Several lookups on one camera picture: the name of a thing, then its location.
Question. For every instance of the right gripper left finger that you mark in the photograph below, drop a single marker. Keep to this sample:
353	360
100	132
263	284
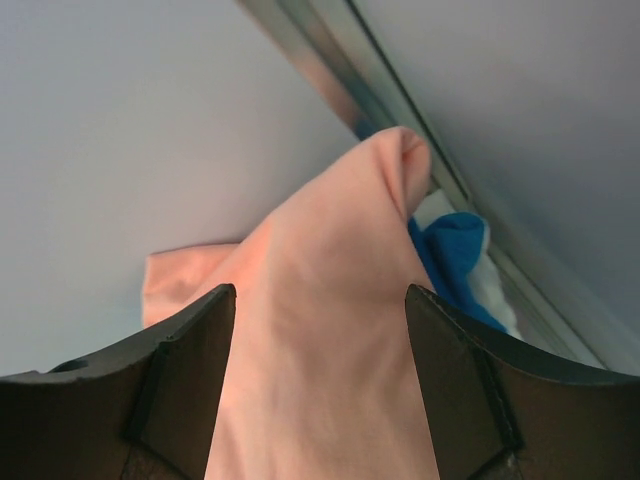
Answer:
144	407

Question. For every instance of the salmon pink t shirt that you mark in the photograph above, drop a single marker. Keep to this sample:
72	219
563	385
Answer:
321	381

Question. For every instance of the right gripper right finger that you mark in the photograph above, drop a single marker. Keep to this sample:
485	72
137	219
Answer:
499	408

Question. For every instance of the white folded t shirt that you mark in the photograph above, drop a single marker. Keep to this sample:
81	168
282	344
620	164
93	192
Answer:
484	279

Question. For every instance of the blue folded t shirt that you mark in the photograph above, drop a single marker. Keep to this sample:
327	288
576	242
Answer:
449	249

